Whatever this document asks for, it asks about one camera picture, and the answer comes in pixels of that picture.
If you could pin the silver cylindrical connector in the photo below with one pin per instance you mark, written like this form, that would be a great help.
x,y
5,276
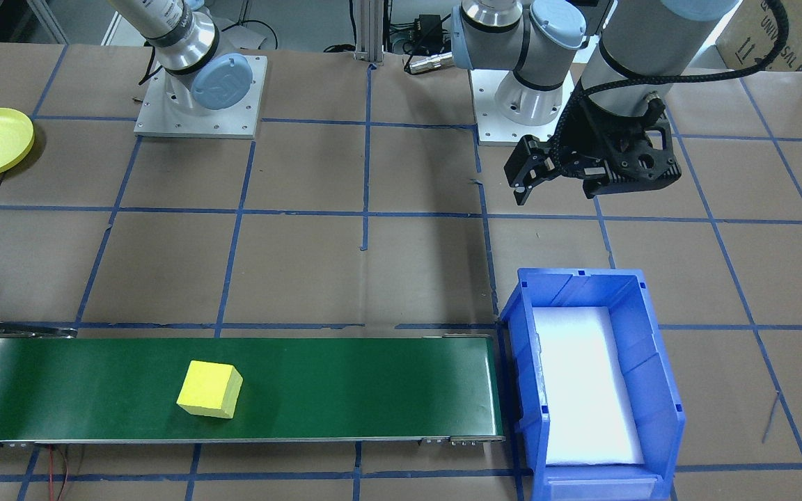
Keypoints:
x,y
429,64

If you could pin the aluminium frame post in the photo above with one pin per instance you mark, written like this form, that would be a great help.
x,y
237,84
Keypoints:
x,y
367,31

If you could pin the yellow foam block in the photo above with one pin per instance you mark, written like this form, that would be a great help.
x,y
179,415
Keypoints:
x,y
207,390

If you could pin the black power adapter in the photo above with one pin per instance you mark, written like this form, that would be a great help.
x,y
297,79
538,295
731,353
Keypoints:
x,y
430,29

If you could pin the white foam liner sheet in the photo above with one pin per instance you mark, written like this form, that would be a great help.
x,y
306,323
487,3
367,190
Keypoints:
x,y
582,390

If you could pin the green conveyor belt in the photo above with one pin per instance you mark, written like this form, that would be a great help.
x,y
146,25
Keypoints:
x,y
338,390

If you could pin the cardboard box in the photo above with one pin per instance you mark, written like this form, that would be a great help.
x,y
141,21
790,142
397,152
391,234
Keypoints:
x,y
791,35

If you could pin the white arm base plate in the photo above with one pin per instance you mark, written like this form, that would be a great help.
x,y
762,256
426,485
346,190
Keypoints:
x,y
491,129
164,118

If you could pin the blue plastic bin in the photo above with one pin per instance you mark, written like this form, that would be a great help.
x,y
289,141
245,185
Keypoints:
x,y
655,376

